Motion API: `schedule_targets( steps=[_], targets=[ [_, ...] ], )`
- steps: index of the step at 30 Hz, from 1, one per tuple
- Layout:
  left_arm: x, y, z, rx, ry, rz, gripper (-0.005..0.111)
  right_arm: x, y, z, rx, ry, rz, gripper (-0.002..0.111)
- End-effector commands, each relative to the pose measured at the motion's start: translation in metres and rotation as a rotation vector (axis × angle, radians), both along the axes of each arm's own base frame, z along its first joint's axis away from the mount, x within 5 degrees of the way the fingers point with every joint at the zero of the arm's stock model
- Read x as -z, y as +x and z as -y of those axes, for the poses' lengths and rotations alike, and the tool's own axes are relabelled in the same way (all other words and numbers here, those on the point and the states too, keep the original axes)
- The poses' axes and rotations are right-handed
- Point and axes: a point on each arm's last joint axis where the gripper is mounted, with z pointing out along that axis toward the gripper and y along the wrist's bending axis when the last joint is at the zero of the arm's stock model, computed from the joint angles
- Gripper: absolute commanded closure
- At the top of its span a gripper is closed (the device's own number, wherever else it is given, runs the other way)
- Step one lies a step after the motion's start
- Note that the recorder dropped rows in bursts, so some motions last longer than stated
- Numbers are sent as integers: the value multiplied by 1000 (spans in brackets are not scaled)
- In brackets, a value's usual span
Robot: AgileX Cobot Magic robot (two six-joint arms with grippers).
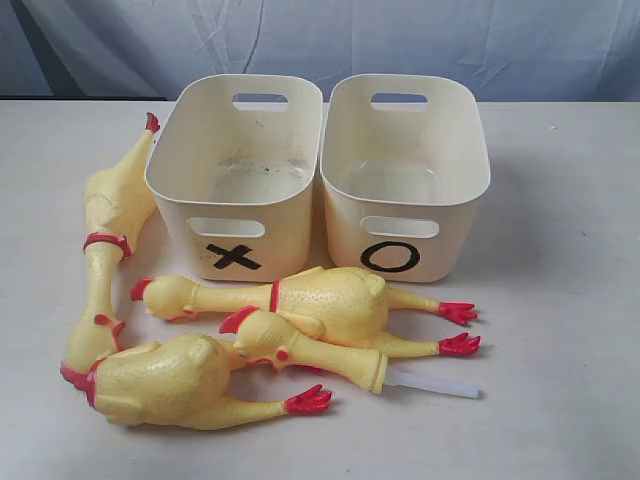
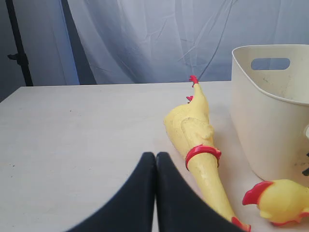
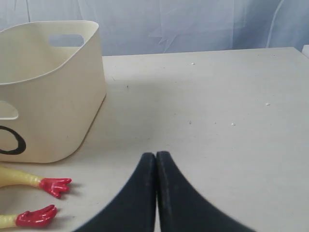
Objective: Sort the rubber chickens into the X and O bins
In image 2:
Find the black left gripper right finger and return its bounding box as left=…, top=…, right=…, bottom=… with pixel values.
left=156, top=152, right=242, bottom=232

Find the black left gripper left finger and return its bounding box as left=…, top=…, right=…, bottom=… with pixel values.
left=69, top=152, right=155, bottom=232

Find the long yellow rubber chicken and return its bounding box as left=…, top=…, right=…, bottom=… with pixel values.
left=164, top=75, right=251, bottom=232

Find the plump yellow rubber chicken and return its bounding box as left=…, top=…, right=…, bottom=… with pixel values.
left=242, top=179, right=309, bottom=226

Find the cream bin marked X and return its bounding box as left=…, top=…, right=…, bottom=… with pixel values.
left=230, top=44, right=309, bottom=186

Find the white backdrop cloth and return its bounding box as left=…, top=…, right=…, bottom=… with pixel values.
left=0, top=0, right=309, bottom=98

